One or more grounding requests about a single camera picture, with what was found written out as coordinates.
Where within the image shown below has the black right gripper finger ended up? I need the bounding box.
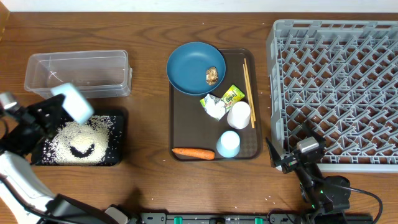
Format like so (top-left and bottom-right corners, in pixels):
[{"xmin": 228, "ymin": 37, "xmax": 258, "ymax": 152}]
[
  {"xmin": 302, "ymin": 123, "xmax": 326, "ymax": 146},
  {"xmin": 266, "ymin": 138, "xmax": 282, "ymax": 168}
]

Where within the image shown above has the pile of white rice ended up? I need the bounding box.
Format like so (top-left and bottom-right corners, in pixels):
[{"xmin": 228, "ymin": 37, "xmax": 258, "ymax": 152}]
[{"xmin": 42, "ymin": 115, "xmax": 123, "ymax": 165}]

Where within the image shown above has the light blue bowl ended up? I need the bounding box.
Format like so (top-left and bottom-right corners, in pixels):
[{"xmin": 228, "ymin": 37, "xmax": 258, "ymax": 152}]
[{"xmin": 50, "ymin": 83, "xmax": 94, "ymax": 124}]

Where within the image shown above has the orange carrot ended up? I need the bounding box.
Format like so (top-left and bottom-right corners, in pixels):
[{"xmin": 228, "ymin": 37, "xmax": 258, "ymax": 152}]
[{"xmin": 172, "ymin": 148, "xmax": 215, "ymax": 160}]

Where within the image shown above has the brown food scrap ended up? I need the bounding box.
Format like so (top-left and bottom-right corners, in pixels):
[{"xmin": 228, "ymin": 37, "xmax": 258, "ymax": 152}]
[{"xmin": 206, "ymin": 67, "xmax": 218, "ymax": 85}]

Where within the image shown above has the dark blue plate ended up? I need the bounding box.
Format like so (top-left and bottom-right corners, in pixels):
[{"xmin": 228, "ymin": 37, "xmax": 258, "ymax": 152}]
[{"xmin": 166, "ymin": 42, "xmax": 226, "ymax": 96}]

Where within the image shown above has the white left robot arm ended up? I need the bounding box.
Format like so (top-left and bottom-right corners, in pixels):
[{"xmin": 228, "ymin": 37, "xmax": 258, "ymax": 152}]
[{"xmin": 1, "ymin": 92, "xmax": 130, "ymax": 223}]

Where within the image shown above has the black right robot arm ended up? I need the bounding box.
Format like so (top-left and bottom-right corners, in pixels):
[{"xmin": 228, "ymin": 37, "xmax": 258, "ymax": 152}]
[{"xmin": 266, "ymin": 124, "xmax": 351, "ymax": 223}]

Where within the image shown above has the grey dishwasher rack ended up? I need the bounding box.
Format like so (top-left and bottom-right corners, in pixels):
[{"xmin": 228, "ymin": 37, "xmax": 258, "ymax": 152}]
[{"xmin": 266, "ymin": 19, "xmax": 397, "ymax": 173}]

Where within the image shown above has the black waste tray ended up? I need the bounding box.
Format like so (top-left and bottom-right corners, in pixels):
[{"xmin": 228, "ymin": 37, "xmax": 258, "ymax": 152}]
[{"xmin": 31, "ymin": 108, "xmax": 128, "ymax": 167}]

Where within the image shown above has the light blue plastic cup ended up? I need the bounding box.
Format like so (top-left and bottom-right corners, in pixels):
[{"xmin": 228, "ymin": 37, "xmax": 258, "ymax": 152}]
[{"xmin": 216, "ymin": 131, "xmax": 241, "ymax": 158}]

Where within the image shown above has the wooden chopstick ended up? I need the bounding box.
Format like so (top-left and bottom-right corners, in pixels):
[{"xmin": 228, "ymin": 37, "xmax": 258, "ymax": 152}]
[
  {"xmin": 244, "ymin": 58, "xmax": 256, "ymax": 124},
  {"xmin": 243, "ymin": 63, "xmax": 255, "ymax": 129}
]

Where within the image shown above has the white plastic cup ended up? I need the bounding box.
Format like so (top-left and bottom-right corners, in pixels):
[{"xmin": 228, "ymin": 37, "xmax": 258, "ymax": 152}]
[{"xmin": 227, "ymin": 101, "xmax": 251, "ymax": 129}]

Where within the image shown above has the brown serving tray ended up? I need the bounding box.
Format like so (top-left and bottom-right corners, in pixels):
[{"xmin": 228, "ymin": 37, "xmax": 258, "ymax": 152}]
[{"xmin": 169, "ymin": 49, "xmax": 263, "ymax": 162}]

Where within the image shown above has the green snack wrapper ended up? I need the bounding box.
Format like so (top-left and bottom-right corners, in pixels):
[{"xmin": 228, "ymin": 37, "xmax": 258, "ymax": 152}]
[{"xmin": 221, "ymin": 85, "xmax": 245, "ymax": 111}]

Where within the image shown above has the crumpled white paper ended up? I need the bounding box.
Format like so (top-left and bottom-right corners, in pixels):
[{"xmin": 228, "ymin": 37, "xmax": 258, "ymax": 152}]
[{"xmin": 200, "ymin": 94, "xmax": 226, "ymax": 121}]

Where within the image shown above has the clear plastic bin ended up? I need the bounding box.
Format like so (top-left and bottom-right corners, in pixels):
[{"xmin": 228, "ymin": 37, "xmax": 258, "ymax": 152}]
[{"xmin": 24, "ymin": 50, "xmax": 132, "ymax": 99}]

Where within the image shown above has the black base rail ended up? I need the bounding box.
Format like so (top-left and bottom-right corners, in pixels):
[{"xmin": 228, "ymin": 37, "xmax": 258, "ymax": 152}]
[{"xmin": 136, "ymin": 211, "xmax": 373, "ymax": 224}]

